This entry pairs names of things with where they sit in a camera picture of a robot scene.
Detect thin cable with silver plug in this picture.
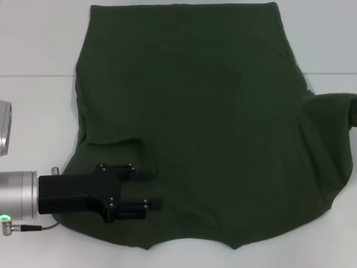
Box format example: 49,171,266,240
1,219,61,237

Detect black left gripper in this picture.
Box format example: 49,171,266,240
37,162,164,224

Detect dark green shirt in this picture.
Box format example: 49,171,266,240
57,2,357,251

